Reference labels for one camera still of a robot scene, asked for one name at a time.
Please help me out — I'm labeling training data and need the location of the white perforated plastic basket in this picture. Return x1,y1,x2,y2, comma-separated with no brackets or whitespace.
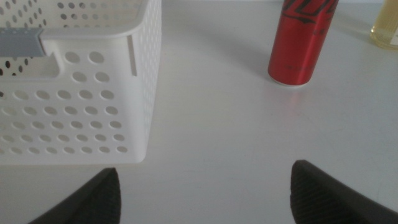
0,0,162,166

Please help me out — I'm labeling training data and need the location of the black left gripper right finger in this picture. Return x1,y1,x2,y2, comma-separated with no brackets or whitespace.
290,159,398,224

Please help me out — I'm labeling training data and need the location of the red drink can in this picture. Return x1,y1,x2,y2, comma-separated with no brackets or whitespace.
267,0,340,87

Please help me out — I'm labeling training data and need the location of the yellow tea bottle green label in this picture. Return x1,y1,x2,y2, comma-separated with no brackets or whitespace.
369,0,398,51

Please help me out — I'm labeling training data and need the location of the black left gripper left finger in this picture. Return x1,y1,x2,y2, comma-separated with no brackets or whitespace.
27,167,121,224

